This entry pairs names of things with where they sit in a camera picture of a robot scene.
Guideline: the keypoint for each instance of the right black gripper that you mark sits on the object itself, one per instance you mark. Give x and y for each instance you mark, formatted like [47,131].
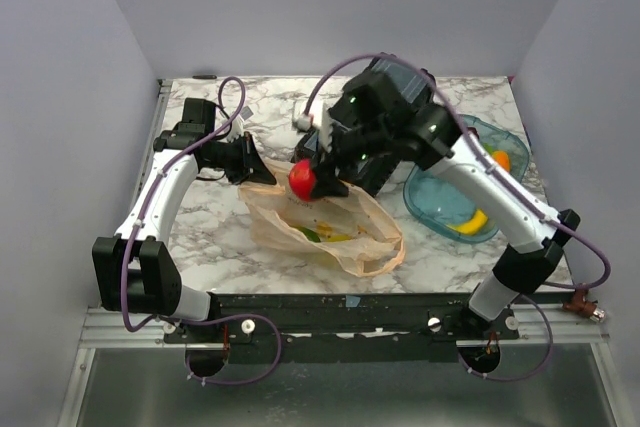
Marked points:
[327,181]

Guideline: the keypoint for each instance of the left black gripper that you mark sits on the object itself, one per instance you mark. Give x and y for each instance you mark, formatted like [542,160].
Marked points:
[251,167]

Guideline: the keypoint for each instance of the peach plastic bag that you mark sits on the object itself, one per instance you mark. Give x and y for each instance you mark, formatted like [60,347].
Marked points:
[378,245]

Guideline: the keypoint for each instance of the yellow green fake starfruit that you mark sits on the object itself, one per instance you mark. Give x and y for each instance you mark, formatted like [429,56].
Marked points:
[338,238]

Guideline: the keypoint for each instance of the green red fake mango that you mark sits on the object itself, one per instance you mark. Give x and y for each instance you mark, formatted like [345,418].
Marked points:
[309,234]

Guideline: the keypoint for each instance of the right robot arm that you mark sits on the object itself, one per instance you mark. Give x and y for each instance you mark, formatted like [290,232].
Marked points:
[439,142]

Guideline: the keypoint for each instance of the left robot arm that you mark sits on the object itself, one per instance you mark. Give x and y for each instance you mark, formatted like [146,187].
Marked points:
[134,269]

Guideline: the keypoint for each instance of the yellow fake banana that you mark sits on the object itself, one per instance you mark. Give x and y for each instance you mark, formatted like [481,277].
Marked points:
[472,226]

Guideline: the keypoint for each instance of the orange fake fruit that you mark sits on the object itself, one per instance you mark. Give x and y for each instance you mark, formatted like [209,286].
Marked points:
[502,158]

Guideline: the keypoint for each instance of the black plastic toolbox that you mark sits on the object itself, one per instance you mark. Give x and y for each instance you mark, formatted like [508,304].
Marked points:
[367,119]

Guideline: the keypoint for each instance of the blue transparent fruit tray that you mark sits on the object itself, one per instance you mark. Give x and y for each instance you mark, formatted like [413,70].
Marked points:
[438,205]

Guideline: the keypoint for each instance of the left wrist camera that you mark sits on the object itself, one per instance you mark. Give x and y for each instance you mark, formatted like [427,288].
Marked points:
[237,126]

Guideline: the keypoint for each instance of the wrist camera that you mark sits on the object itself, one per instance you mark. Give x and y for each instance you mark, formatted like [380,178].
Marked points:
[237,126]
[318,119]

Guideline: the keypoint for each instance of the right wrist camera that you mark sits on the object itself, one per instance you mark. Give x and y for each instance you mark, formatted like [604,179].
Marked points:
[318,119]

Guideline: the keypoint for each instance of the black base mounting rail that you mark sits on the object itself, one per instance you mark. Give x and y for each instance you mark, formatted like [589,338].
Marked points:
[325,328]

